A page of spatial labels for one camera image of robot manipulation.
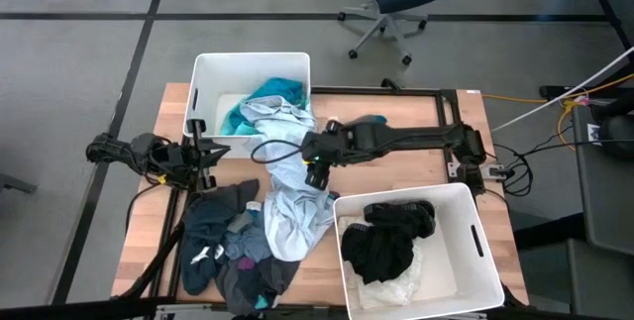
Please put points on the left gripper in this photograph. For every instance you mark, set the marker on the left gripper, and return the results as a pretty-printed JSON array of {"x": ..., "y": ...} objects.
[{"x": 185, "y": 159}]

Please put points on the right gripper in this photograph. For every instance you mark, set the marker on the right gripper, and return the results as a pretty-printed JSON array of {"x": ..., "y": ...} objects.
[{"x": 337, "y": 149}]

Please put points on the teal garment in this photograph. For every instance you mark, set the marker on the teal garment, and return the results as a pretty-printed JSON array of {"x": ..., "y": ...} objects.
[{"x": 277, "y": 87}]

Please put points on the navy garment with white logo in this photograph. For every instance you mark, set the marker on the navy garment with white logo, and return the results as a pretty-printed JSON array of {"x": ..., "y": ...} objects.
[{"x": 203, "y": 226}]

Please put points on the light blue shirt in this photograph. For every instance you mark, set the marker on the light blue shirt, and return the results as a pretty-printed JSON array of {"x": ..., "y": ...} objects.
[{"x": 292, "y": 221}]

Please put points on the purple sock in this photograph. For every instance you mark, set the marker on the purple sock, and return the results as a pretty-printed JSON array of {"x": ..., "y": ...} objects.
[{"x": 246, "y": 263}]

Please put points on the black garment with grey waistband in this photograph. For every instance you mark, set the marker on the black garment with grey waistband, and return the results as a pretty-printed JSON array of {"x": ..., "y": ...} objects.
[
  {"x": 376, "y": 255},
  {"x": 406, "y": 218}
]

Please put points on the navy sock with teal toe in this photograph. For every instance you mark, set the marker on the navy sock with teal toe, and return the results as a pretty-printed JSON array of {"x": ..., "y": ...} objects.
[{"x": 261, "y": 302}]

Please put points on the white lace garment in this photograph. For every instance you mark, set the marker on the white lace garment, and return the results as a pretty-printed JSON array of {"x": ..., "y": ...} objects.
[{"x": 391, "y": 292}]

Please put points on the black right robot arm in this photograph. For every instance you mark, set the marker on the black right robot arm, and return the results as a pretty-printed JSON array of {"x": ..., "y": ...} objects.
[{"x": 421, "y": 137}]

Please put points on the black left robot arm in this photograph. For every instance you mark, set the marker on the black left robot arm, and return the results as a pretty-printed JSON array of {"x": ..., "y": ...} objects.
[{"x": 129, "y": 154}]

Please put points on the yellow tag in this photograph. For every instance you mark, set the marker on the yellow tag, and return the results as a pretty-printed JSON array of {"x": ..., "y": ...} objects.
[{"x": 161, "y": 179}]

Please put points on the white perforated plastic basket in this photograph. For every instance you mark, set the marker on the white perforated plastic basket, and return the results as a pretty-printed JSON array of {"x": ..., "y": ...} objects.
[
  {"x": 446, "y": 270},
  {"x": 223, "y": 72}
]

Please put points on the grey chair base leg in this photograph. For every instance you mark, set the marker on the grey chair base leg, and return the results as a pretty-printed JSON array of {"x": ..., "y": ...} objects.
[{"x": 17, "y": 183}]

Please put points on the black power strip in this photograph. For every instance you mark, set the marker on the black power strip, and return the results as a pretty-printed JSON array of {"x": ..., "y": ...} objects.
[{"x": 555, "y": 92}]

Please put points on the white conduit strip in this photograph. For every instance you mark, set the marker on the white conduit strip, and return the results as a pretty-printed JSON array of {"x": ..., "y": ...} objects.
[{"x": 562, "y": 89}]

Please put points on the grey cabinet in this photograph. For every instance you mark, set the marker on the grey cabinet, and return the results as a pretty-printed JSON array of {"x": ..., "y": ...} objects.
[{"x": 609, "y": 201}]

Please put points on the black round bag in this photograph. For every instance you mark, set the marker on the black round bag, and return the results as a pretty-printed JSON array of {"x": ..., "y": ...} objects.
[{"x": 619, "y": 132}]

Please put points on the dark grey box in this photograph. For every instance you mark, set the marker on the dark grey box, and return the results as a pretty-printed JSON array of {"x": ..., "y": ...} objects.
[{"x": 604, "y": 280}]

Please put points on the black metal stand leg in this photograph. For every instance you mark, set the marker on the black metal stand leg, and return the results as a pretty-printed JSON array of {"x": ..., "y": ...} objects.
[{"x": 609, "y": 8}]

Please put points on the black aluminium rig frame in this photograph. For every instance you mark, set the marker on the black aluminium rig frame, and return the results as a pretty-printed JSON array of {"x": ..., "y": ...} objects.
[{"x": 376, "y": 91}]

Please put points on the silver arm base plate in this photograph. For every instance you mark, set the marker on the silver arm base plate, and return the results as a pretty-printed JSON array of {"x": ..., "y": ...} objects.
[{"x": 490, "y": 171}]

